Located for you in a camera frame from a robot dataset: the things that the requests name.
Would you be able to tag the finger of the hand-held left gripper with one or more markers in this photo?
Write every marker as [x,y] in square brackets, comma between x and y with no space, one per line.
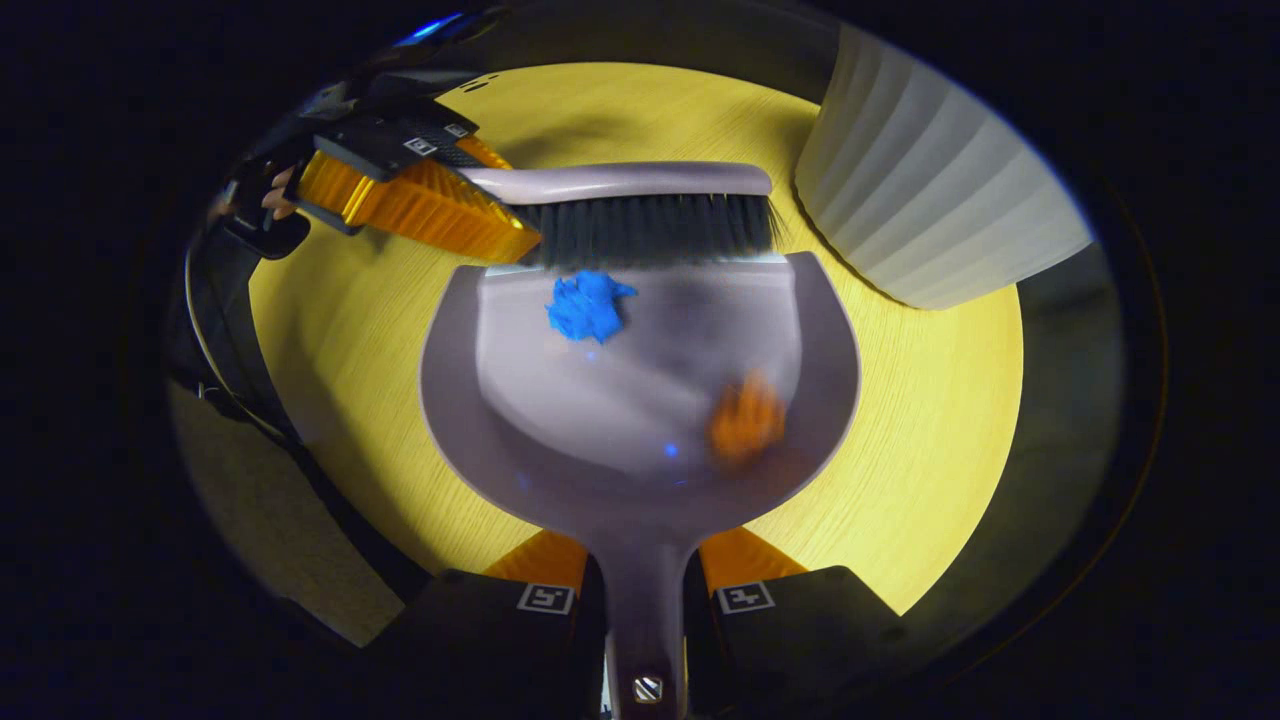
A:
[445,120]
[420,205]

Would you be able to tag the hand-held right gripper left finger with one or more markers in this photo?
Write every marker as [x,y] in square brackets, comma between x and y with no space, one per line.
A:
[500,650]

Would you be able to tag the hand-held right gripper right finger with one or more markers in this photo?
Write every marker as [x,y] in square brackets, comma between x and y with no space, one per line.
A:
[790,650]

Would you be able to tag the small light purple broom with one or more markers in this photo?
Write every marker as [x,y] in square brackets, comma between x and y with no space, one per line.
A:
[620,182]

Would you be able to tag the blue paper scrap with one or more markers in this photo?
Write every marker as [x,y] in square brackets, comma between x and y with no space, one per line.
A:
[588,305]

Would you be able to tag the light purple dustpan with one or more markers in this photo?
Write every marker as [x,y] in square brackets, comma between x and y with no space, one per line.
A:
[640,480]

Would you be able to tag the orange paper scrap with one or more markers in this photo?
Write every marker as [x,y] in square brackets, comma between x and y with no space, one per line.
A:
[745,420]

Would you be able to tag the white ribbed garbage bin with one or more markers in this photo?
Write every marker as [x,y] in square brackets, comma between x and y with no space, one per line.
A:
[930,190]

